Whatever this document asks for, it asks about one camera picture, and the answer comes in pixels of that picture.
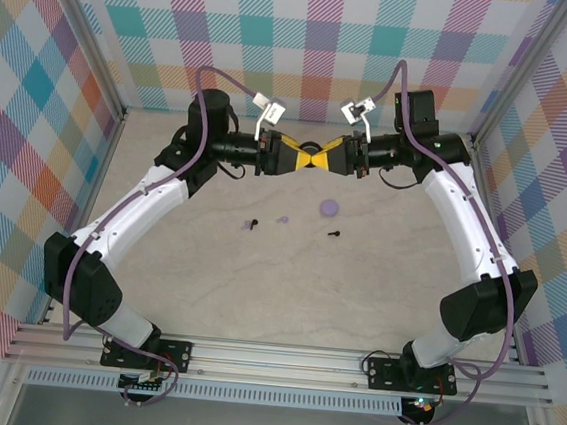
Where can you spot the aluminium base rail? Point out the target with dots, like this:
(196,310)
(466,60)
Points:
(274,362)

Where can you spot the aluminium side rail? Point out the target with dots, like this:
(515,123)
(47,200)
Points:
(516,355)
(88,204)

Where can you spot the small controller circuit board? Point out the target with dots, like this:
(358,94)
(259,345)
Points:
(421,405)
(141,382)

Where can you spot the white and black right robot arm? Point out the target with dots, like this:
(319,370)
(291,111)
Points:
(463,225)

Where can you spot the aluminium frame post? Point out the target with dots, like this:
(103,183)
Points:
(87,35)
(520,69)

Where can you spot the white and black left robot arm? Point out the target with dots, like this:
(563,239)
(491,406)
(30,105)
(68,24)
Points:
(128,212)

